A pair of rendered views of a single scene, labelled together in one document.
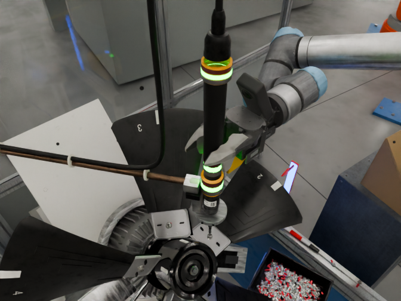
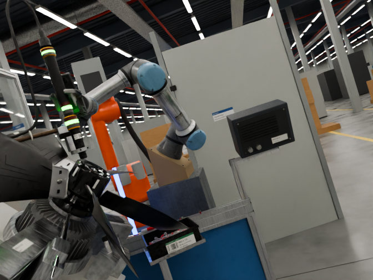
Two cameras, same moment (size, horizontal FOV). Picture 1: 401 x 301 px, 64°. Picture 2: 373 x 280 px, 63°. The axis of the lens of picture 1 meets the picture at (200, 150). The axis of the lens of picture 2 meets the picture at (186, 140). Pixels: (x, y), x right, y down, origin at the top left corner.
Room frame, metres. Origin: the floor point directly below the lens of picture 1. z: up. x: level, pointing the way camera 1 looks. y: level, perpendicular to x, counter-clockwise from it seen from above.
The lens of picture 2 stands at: (-0.57, 0.51, 1.25)
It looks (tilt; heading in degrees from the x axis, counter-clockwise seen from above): 2 degrees down; 312
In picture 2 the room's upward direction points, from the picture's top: 18 degrees counter-clockwise
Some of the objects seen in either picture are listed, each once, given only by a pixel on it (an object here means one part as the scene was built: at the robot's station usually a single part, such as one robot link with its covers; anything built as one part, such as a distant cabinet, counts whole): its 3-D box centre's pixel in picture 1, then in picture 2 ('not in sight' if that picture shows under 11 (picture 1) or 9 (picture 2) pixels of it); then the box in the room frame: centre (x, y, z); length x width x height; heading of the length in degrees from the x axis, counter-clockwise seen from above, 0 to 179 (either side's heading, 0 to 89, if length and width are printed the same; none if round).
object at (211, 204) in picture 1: (213, 144); (62, 94); (0.40, -0.02, 1.49); 0.04 x 0.04 x 0.46
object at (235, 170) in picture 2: not in sight; (238, 179); (0.25, -0.65, 0.96); 0.03 x 0.03 x 0.20; 43
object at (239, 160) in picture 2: not in sight; (253, 155); (0.18, -0.72, 1.04); 0.24 x 0.03 x 0.03; 43
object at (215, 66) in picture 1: (216, 69); (48, 53); (0.40, -0.02, 1.64); 0.04 x 0.04 x 0.03
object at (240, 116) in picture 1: (252, 125); (75, 104); (0.47, -0.10, 1.47); 0.12 x 0.08 x 0.09; 133
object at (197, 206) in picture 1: (206, 197); (74, 139); (0.40, -0.01, 1.34); 0.09 x 0.07 x 0.10; 78
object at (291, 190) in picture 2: not in sight; (247, 126); (0.93, -1.99, 1.10); 1.21 x 0.05 x 2.20; 43
